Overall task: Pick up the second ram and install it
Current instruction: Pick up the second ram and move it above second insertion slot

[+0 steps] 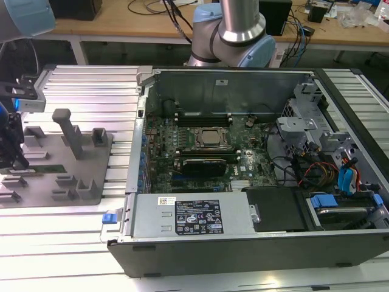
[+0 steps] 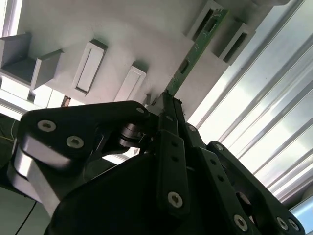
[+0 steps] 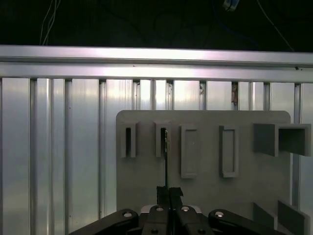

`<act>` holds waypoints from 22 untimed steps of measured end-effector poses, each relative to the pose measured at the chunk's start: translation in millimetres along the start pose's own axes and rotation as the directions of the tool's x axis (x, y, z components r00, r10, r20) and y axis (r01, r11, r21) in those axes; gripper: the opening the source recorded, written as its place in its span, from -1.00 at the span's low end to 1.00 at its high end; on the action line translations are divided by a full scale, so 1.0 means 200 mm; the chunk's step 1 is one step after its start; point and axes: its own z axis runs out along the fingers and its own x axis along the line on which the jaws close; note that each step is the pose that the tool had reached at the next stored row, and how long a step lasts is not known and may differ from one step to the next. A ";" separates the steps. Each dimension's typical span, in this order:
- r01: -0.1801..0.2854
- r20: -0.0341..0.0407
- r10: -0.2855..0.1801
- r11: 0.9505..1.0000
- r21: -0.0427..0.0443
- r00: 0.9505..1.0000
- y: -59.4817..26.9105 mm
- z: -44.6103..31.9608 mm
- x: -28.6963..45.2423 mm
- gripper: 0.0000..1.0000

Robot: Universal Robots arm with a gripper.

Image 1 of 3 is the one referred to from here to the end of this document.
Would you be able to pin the grey parts rack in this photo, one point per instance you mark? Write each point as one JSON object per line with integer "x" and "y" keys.
{"x": 97, "y": 170}

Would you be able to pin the black computer box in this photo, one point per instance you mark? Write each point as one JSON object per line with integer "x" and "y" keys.
{"x": 278, "y": 16}

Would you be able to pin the black monitor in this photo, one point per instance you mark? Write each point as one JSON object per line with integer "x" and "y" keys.
{"x": 76, "y": 9}

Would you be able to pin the black open PC case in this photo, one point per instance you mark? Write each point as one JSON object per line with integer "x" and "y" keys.
{"x": 212, "y": 258}

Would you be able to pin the silver CPU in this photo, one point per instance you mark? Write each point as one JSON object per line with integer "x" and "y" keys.
{"x": 210, "y": 137}

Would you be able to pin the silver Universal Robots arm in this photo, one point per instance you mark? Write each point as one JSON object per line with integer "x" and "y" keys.
{"x": 240, "y": 21}

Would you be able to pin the silver metal drive cage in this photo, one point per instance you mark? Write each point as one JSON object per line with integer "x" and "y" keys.
{"x": 304, "y": 121}

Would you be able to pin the green RAM stick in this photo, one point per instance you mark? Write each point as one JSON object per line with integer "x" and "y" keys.
{"x": 48, "y": 168}

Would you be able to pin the green motherboard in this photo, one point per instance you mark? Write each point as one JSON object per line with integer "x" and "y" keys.
{"x": 258, "y": 158}

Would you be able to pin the grey power supply unit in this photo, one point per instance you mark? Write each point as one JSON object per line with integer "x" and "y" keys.
{"x": 152, "y": 219}

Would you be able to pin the hard disk in blue carrier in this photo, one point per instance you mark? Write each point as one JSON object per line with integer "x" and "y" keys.
{"x": 340, "y": 210}

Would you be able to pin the black NVIDIA graphics card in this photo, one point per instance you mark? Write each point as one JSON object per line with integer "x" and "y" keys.
{"x": 203, "y": 166}

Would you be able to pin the wooden workbench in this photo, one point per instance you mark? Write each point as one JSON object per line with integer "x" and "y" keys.
{"x": 121, "y": 27}

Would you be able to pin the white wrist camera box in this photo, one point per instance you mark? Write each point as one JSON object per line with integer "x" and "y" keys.
{"x": 32, "y": 104}

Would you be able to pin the black RAM slot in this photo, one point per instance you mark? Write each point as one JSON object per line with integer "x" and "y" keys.
{"x": 203, "y": 118}
{"x": 209, "y": 149}
{"x": 203, "y": 124}
{"x": 203, "y": 121}

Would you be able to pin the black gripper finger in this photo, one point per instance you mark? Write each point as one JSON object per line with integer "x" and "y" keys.
{"x": 20, "y": 161}

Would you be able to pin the clear plastic bags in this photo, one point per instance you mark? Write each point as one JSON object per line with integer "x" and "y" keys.
{"x": 355, "y": 15}

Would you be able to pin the black plastic shroud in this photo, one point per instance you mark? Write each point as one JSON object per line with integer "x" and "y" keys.
{"x": 273, "y": 210}

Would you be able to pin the blue case latch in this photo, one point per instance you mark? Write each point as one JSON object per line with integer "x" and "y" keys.
{"x": 108, "y": 218}

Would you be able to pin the small black power adapter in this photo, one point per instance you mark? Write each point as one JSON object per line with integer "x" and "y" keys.
{"x": 309, "y": 30}

